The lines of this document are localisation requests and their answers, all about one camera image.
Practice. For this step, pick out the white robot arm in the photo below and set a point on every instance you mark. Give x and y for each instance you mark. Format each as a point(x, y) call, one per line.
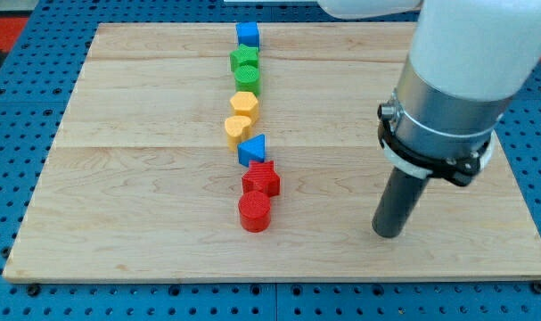
point(467, 60)

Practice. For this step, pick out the wooden board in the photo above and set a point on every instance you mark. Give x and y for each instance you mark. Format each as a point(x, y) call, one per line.
point(140, 185)

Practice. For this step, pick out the red star block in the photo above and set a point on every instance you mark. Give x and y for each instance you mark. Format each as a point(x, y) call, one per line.
point(261, 177)

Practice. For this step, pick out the blue triangle block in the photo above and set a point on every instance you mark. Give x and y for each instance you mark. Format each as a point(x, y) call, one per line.
point(253, 149)

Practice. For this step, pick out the yellow heart block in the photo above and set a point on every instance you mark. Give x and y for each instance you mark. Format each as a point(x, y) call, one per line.
point(238, 129)

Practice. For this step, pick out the red cylinder block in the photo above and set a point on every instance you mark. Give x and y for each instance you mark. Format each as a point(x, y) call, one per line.
point(255, 211)

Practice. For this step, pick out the yellow hexagon block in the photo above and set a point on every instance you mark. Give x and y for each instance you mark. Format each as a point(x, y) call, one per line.
point(245, 104)

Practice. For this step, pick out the green cylinder block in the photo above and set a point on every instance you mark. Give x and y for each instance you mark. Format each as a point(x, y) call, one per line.
point(247, 79)

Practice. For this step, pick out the green star block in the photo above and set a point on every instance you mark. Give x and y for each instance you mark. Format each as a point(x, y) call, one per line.
point(243, 55)

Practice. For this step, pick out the blue cube block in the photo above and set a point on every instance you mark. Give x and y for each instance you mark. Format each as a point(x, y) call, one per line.
point(248, 34)

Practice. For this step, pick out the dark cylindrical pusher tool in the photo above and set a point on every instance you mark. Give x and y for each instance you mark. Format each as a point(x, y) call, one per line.
point(400, 196)

